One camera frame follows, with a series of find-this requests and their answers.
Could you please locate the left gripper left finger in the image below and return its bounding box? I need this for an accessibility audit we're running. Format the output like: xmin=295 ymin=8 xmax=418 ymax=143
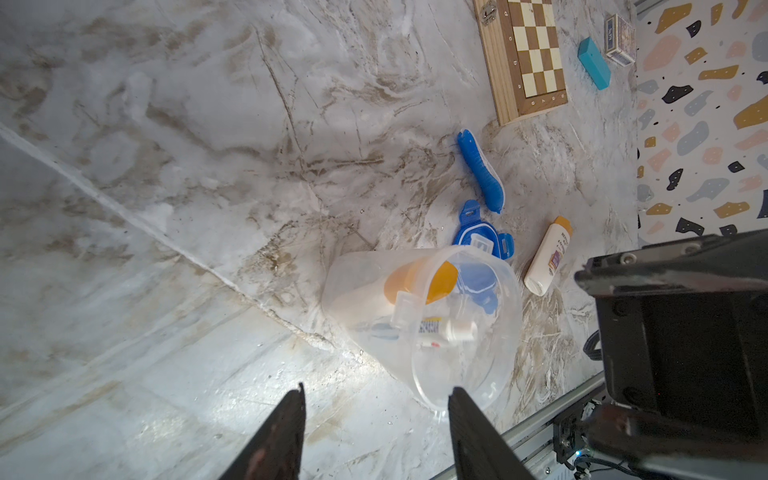
xmin=220 ymin=383 xmax=306 ymax=479

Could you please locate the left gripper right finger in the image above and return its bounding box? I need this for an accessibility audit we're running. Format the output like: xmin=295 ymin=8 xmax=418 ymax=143
xmin=448 ymin=387 xmax=534 ymax=480

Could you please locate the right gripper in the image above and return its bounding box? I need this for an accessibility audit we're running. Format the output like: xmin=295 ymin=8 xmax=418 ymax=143
xmin=574 ymin=230 xmax=767 ymax=479

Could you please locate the clear plastic container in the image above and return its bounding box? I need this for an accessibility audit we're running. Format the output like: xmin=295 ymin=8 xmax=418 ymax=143
xmin=321 ymin=246 xmax=522 ymax=412

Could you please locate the white bottle orange cap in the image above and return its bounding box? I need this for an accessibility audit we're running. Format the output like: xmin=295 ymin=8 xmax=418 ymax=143
xmin=523 ymin=216 xmax=573 ymax=297

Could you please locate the cream tube orange cap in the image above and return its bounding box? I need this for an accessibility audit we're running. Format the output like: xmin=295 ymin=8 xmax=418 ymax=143
xmin=330 ymin=257 xmax=459 ymax=324

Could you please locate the blue container lid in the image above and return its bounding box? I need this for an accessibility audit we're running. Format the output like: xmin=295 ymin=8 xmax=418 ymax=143
xmin=453 ymin=200 xmax=515 ymax=314

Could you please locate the white blue toothpaste tube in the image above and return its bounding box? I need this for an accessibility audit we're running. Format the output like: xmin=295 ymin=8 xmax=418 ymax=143
xmin=356 ymin=317 xmax=479 ymax=348

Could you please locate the teal small box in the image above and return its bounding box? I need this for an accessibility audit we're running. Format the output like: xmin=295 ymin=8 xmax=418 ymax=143
xmin=578 ymin=37 xmax=611 ymax=90

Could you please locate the playing card box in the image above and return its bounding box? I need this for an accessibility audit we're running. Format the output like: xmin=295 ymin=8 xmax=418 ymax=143
xmin=604 ymin=14 xmax=637 ymax=67

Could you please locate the wooden chessboard box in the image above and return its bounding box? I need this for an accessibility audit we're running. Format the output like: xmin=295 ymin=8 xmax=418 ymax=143
xmin=473 ymin=0 xmax=568 ymax=127

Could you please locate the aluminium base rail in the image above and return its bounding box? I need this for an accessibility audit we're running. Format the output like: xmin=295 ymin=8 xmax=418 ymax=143
xmin=436 ymin=374 xmax=605 ymax=479

